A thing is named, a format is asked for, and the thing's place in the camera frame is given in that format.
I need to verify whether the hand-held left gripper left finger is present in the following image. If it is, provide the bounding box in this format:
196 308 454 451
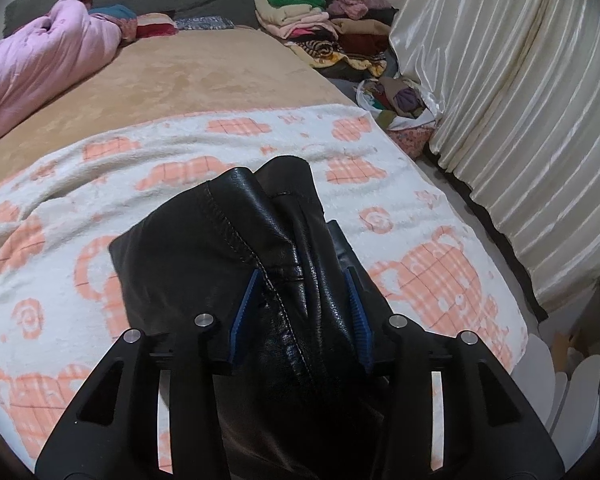
35 267 261 480

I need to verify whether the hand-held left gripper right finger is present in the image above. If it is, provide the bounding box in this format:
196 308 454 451
342 266 566 480

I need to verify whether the black leather jacket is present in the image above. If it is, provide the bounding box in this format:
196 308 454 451
107 156 396 480

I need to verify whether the plastic bag of clothes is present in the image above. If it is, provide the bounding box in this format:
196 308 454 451
355 76 443 131

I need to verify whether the pile of folded clothes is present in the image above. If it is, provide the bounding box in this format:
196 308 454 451
252 0 401 81

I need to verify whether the floral basket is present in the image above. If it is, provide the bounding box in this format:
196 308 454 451
385 122 438 158

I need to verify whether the white scalloped panel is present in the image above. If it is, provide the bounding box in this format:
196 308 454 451
510 332 600 466

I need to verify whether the white orange printed blanket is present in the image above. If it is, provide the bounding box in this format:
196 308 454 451
0 102 531 466

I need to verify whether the cream satin curtain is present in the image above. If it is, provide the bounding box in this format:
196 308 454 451
387 0 600 316

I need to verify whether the blue patterned cloth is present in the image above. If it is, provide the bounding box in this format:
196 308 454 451
174 15 236 32

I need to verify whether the red cloth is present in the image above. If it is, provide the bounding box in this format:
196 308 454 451
135 11 178 40

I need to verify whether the pink quilt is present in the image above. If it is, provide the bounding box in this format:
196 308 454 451
0 0 123 147

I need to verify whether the teal cloth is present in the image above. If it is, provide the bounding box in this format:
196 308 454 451
87 4 138 43

